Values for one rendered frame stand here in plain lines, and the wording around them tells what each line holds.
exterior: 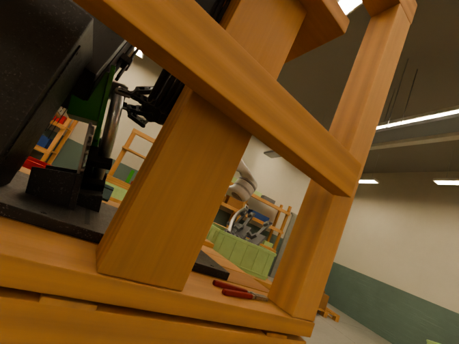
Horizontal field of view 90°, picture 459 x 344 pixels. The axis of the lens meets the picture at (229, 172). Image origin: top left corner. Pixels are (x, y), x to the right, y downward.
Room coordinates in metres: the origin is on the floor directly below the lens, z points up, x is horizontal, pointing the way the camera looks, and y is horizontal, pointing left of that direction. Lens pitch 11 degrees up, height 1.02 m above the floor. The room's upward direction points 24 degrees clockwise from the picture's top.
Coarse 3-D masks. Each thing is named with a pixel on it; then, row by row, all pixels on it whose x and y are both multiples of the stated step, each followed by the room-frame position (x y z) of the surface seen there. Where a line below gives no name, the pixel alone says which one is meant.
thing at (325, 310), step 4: (324, 292) 5.98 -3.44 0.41; (324, 296) 5.29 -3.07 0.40; (328, 296) 5.32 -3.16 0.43; (324, 300) 5.30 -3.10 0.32; (328, 300) 5.33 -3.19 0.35; (320, 304) 5.28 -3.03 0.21; (324, 304) 5.31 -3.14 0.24; (320, 308) 5.29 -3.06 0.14; (324, 308) 5.32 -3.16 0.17; (328, 308) 5.71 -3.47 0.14; (324, 312) 5.28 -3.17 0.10; (328, 312) 5.30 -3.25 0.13; (332, 312) 5.50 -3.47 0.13; (324, 316) 5.29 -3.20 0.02; (328, 316) 5.57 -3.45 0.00; (336, 316) 5.37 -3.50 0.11; (336, 320) 5.38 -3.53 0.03
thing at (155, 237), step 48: (240, 0) 0.35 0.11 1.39; (288, 0) 0.39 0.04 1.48; (288, 48) 0.41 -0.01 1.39; (384, 48) 0.56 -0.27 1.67; (192, 96) 0.35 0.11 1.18; (384, 96) 0.60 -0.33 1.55; (192, 144) 0.37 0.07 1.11; (240, 144) 0.41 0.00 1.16; (144, 192) 0.35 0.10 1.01; (192, 192) 0.39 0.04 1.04; (144, 240) 0.37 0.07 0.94; (192, 240) 0.40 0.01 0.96; (288, 240) 0.64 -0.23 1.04; (336, 240) 0.60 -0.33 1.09; (288, 288) 0.59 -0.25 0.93
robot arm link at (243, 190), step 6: (240, 180) 0.95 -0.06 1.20; (234, 186) 0.95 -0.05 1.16; (240, 186) 0.94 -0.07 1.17; (246, 186) 0.94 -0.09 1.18; (252, 186) 0.95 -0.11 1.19; (228, 192) 1.00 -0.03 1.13; (234, 192) 0.96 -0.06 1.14; (240, 192) 0.93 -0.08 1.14; (246, 192) 0.94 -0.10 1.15; (252, 192) 0.96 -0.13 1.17; (234, 198) 1.01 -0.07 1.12; (240, 198) 0.95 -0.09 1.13; (246, 198) 0.95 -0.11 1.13
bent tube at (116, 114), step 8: (112, 88) 0.59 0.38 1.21; (112, 96) 0.57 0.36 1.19; (120, 96) 0.58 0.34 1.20; (112, 104) 0.55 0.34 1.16; (120, 104) 0.56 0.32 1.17; (112, 112) 0.55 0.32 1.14; (120, 112) 0.56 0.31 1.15; (112, 120) 0.55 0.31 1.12; (104, 128) 0.55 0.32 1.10; (112, 128) 0.55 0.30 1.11; (104, 136) 0.56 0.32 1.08; (112, 136) 0.56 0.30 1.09; (104, 144) 0.57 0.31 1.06; (112, 144) 0.58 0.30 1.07; (104, 152) 0.59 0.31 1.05; (96, 168) 0.64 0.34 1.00; (96, 176) 0.67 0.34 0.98
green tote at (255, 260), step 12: (216, 228) 1.38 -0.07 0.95; (216, 240) 1.33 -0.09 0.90; (228, 240) 1.35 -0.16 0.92; (240, 240) 1.37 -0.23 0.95; (228, 252) 1.36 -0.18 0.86; (240, 252) 1.39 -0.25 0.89; (252, 252) 1.41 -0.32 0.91; (264, 252) 1.43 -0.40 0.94; (240, 264) 1.39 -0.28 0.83; (252, 264) 1.42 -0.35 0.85; (264, 264) 1.44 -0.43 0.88; (264, 276) 1.45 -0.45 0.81
